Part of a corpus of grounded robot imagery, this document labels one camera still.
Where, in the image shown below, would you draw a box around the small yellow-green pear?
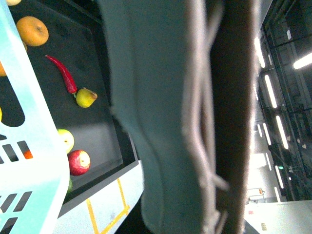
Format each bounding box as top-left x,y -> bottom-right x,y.
76,87 -> 98,108

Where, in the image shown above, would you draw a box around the red apple lying sideways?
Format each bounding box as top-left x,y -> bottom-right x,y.
67,150 -> 91,176

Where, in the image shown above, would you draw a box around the red chili pepper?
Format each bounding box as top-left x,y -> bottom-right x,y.
45,55 -> 78,98

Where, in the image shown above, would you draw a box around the yellow green apple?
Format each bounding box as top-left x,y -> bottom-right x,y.
57,129 -> 75,154

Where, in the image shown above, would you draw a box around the light teal plastic basket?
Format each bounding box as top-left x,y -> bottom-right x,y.
0,1 -> 69,234

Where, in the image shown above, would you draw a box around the golden yellow pear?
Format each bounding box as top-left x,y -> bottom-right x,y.
16,16 -> 49,47

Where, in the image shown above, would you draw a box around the white pear with stem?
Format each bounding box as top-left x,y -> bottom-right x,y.
6,0 -> 21,6

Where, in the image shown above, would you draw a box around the grey basket handle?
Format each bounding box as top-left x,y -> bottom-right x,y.
181,0 -> 259,234

